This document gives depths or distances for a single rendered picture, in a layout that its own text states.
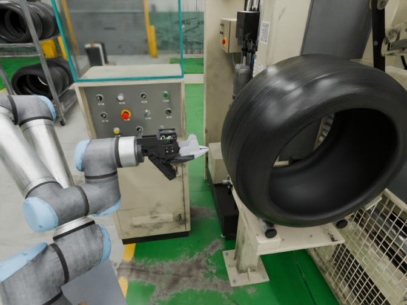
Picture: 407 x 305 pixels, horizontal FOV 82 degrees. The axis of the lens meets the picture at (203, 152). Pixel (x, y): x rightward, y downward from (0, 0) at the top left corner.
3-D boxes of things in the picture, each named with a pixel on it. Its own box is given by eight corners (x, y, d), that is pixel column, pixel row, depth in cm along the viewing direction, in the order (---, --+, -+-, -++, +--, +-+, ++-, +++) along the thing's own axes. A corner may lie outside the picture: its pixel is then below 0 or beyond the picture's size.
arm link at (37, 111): (60, 283, 89) (-1, 106, 97) (103, 259, 102) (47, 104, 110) (73, 282, 79) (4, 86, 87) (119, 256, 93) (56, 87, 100)
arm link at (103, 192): (76, 215, 70) (69, 175, 68) (112, 202, 79) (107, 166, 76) (92, 224, 64) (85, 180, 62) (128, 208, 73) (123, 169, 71)
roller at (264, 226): (249, 175, 114) (241, 180, 115) (244, 170, 112) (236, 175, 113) (279, 234, 85) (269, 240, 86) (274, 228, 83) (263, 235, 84)
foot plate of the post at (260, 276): (222, 252, 180) (222, 249, 178) (255, 247, 183) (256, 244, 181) (231, 287, 157) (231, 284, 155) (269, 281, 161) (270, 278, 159)
